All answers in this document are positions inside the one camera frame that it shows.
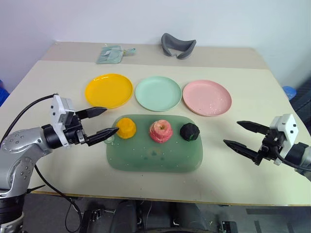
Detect black cable under table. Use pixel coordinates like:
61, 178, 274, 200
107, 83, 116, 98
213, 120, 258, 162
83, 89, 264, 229
34, 164, 85, 233

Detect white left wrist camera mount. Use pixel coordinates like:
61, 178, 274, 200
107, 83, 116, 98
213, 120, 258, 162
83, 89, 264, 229
49, 94, 76, 133

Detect translucent green tray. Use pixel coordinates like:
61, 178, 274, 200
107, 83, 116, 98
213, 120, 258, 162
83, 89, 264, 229
104, 114, 205, 174

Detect green fruit in black net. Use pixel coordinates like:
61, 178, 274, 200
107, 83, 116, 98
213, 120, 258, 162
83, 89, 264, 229
179, 122, 201, 142

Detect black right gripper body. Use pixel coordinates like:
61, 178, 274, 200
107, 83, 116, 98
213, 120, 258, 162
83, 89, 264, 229
252, 128, 284, 167

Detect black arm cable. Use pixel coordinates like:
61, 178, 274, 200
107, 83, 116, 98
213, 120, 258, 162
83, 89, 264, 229
0, 95, 54, 146
275, 144, 311, 171

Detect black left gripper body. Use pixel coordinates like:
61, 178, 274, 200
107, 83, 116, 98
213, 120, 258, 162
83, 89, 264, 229
63, 113, 90, 147

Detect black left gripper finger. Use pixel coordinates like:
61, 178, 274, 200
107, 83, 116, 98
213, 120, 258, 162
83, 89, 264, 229
86, 127, 120, 147
76, 106, 108, 120

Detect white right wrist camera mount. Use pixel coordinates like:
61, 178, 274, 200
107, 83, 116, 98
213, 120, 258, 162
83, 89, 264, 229
269, 113, 300, 166

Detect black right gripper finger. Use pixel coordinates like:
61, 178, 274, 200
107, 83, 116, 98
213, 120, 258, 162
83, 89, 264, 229
223, 139, 259, 161
236, 120, 271, 134

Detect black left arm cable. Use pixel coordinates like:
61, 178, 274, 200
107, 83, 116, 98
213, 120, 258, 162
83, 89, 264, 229
0, 95, 54, 146

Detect mint green plastic plate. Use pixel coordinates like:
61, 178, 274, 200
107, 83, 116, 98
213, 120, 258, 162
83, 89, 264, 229
135, 76, 183, 113

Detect orange fruit in foam net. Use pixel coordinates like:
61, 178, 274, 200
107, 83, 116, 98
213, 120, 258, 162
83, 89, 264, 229
116, 117, 137, 140

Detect teal fabric pouch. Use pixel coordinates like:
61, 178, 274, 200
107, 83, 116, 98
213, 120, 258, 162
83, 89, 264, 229
95, 45, 137, 65

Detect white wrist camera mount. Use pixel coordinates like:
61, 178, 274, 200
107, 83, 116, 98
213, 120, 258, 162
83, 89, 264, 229
269, 113, 300, 166
49, 94, 76, 133

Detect yellow plastic plate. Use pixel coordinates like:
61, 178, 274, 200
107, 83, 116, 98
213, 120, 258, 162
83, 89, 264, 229
84, 73, 134, 110

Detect dark blue chair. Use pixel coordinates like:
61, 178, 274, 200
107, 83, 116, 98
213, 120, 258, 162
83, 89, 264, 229
290, 77, 311, 120

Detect red apple in pink net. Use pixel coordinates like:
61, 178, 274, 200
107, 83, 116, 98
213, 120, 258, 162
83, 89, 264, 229
148, 119, 174, 144

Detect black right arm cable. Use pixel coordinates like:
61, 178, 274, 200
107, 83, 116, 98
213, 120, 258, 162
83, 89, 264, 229
275, 144, 311, 171

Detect pink plastic plate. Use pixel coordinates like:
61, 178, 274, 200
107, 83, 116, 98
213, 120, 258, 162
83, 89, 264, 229
182, 80, 233, 118

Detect grey foam face pad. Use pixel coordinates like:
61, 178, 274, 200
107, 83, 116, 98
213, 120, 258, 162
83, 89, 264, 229
161, 33, 197, 60

